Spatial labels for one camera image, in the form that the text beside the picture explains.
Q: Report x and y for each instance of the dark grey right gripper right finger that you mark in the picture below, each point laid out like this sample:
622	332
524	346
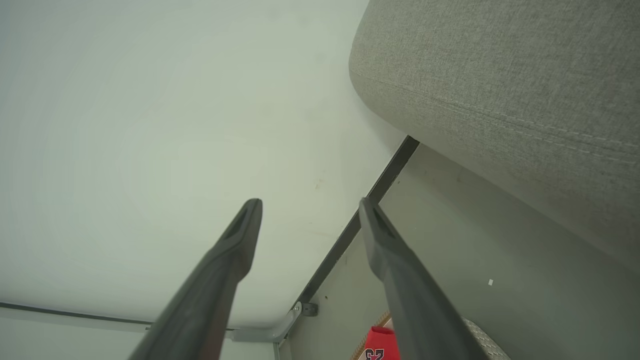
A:
415	305

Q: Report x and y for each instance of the small dark caster foot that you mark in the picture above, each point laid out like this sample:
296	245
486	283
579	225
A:
310	309

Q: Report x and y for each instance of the black baseboard strip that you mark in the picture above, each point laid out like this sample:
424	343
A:
380	187

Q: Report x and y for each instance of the grey fabric sofa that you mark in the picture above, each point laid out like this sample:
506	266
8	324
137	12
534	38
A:
500	90

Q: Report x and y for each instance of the red basketball jersey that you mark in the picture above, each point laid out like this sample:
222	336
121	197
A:
380	342

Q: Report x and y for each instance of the white perforated laundry basket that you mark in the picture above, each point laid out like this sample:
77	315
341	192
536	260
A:
487	342

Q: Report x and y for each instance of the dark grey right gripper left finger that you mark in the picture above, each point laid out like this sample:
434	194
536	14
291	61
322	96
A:
215	290

